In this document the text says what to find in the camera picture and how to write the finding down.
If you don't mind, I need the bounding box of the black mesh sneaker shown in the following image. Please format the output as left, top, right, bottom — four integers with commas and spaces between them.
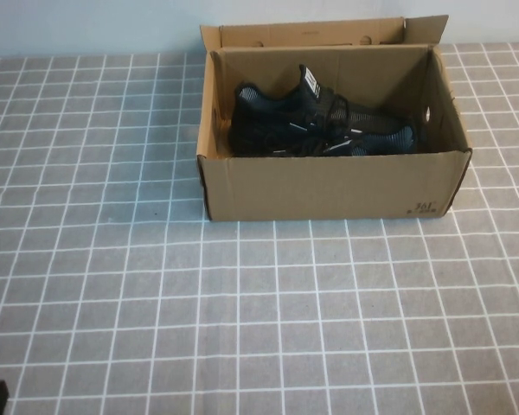
227, 63, 410, 151
237, 124, 419, 159

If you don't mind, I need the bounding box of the brown cardboard shoe box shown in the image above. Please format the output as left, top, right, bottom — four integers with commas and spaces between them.
195, 13, 475, 222

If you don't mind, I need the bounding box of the grey white checked tablecloth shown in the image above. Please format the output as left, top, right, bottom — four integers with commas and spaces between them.
0, 41, 519, 415

